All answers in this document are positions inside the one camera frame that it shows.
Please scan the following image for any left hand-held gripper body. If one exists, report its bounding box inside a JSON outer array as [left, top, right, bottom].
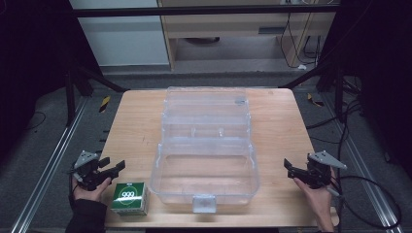
[[69, 150, 112, 192]]

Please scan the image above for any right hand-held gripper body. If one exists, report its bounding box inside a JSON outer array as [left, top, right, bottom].
[[305, 150, 348, 190]]

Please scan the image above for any green medicine box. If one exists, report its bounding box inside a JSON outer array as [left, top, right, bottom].
[[110, 181, 151, 217]]

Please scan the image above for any clear plastic storage box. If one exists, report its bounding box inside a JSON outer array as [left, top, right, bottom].
[[149, 85, 261, 215]]

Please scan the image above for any person's left hand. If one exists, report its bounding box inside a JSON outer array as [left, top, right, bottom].
[[71, 176, 112, 204]]

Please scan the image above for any person's right hand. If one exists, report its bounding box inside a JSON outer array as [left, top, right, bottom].
[[292, 167, 337, 216]]

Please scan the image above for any yellow black tape strip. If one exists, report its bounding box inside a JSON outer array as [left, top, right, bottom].
[[98, 95, 112, 114], [306, 92, 326, 108]]

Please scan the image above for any black metal stand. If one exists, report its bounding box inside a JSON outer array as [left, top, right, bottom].
[[63, 59, 128, 128], [279, 59, 346, 123]]

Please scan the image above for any black curtain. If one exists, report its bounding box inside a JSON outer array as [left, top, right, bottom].
[[0, 0, 101, 163], [319, 0, 412, 179]]

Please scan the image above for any white cabinet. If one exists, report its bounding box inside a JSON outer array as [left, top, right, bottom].
[[68, 0, 171, 68]]

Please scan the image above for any wooden desk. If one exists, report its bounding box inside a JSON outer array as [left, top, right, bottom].
[[156, 0, 338, 72]]

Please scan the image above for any black horizontal bar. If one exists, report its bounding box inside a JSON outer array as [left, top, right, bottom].
[[71, 5, 340, 18]]

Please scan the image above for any aluminium floor rail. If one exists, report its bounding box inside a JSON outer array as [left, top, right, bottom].
[[10, 96, 89, 233], [322, 92, 404, 233]]

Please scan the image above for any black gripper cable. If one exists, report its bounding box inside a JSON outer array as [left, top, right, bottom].
[[326, 164, 403, 231]]

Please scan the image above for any thin black floor cable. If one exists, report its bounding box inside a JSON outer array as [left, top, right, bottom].
[[24, 111, 48, 131]]

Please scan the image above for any black hanging cable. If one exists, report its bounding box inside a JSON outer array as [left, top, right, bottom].
[[279, 13, 320, 70]]

